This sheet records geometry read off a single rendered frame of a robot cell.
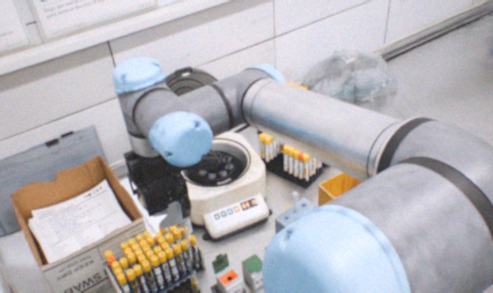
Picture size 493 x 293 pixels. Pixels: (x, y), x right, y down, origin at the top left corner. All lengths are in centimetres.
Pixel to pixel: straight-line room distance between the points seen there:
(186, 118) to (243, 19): 86
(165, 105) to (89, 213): 70
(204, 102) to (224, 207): 61
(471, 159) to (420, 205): 7
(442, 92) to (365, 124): 132
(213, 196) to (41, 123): 48
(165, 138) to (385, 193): 35
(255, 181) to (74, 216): 48
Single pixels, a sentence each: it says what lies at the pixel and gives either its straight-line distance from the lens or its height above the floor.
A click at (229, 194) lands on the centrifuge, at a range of 122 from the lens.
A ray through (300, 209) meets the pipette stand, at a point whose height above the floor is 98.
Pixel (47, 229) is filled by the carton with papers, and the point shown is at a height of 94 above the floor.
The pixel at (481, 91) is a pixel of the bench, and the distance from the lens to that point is 186.
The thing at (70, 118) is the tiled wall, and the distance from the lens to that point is 134.
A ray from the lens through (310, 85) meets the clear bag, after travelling 159.
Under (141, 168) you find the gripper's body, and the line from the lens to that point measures 82.
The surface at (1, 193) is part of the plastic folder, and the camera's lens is 140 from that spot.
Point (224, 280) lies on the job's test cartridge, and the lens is 108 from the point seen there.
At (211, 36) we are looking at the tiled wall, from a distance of 142.
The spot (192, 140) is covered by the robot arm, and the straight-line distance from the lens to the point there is 64.
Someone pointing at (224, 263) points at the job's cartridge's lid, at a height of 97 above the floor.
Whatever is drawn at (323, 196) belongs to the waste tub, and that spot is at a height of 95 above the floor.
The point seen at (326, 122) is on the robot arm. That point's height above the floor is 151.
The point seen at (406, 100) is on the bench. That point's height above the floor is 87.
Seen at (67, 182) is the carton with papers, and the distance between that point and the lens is 136.
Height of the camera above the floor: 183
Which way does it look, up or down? 39 degrees down
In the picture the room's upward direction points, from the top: 5 degrees counter-clockwise
